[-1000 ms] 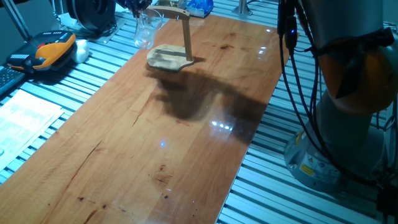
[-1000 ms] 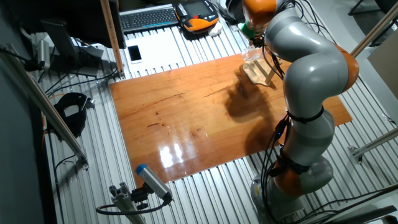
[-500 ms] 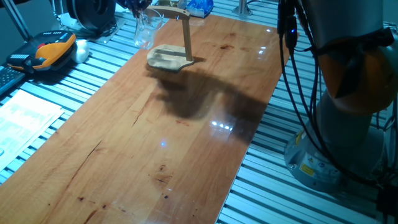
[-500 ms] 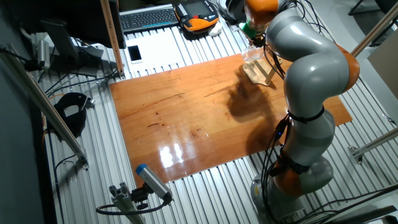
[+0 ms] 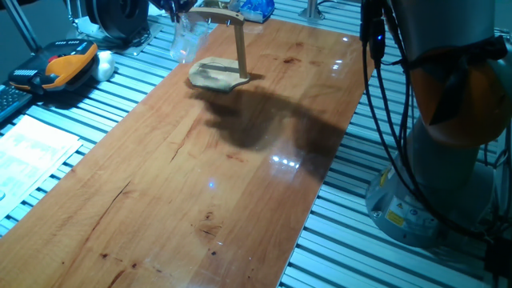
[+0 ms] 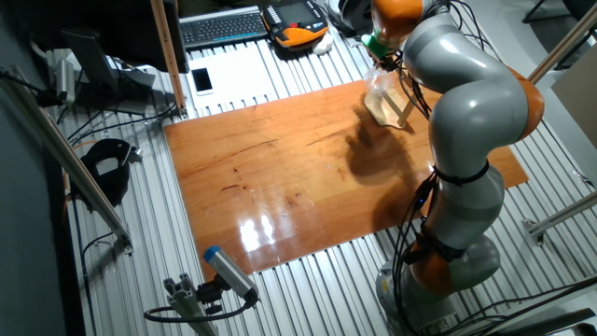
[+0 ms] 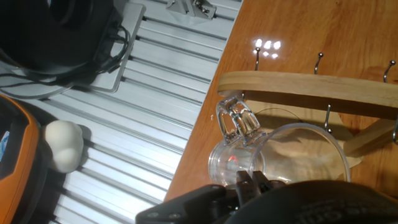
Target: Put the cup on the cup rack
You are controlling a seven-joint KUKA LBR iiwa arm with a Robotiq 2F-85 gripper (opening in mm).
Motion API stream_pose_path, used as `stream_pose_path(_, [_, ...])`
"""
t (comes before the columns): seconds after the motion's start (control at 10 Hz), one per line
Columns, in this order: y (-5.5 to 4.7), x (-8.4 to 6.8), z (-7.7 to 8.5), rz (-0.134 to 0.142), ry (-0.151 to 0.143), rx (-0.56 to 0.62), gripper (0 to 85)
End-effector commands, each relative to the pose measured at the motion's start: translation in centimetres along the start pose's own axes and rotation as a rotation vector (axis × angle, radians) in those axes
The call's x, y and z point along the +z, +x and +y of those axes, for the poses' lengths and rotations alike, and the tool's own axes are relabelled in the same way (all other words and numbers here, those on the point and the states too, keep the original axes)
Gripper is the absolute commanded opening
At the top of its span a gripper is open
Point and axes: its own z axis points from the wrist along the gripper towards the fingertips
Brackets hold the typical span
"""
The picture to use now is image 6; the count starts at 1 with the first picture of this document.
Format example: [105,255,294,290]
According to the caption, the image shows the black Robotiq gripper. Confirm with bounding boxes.
[378,49,406,72]

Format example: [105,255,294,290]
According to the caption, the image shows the clear plastic cup with handle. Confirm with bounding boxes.
[363,67,398,113]

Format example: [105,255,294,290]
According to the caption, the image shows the wooden cup rack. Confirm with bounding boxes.
[363,69,417,130]

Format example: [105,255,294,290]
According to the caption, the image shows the black round device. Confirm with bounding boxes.
[326,0,375,38]

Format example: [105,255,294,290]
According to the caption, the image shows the white cloth lump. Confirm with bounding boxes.
[311,33,335,56]

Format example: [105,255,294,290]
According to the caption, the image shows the orange black teach pendant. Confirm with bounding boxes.
[261,0,330,49]

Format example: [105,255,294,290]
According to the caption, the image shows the black chair base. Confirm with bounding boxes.
[521,0,597,25]

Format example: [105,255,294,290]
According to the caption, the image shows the white printed paper sheet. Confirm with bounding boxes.
[186,46,282,118]

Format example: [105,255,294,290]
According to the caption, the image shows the black computer keyboard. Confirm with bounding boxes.
[178,5,270,51]

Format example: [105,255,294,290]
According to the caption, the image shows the large wooden board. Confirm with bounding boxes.
[162,78,531,281]

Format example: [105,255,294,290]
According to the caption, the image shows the white smartphone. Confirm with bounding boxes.
[191,67,215,97]

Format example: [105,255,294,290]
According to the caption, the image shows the grey panel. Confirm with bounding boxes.
[550,44,597,150]

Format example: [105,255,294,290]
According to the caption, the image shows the black computer monitor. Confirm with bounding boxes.
[27,0,190,117]

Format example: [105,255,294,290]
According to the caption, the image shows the black curved clamp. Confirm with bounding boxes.
[79,138,142,207]

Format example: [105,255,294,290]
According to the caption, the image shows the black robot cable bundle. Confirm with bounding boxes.
[389,0,505,336]

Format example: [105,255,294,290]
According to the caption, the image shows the aluminium frame post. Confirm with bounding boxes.
[526,2,597,86]

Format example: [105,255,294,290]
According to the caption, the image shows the brown frame post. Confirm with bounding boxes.
[149,0,188,118]

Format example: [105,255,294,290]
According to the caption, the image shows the aluminium frame strut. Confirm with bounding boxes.
[521,190,597,247]
[0,64,135,256]

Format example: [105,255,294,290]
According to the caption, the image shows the grey camera with blue cap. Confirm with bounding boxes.
[202,245,260,304]

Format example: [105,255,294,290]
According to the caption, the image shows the black floor cables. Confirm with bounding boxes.
[437,274,597,336]

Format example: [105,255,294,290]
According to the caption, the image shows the black desk cables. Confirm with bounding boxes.
[55,102,178,147]

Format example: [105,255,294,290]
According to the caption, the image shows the aluminium profile camera mount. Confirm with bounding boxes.
[162,273,220,336]

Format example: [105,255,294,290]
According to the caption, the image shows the silver camera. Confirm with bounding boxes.
[54,58,76,106]

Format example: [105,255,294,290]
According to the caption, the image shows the black camera cable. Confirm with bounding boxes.
[143,298,257,325]

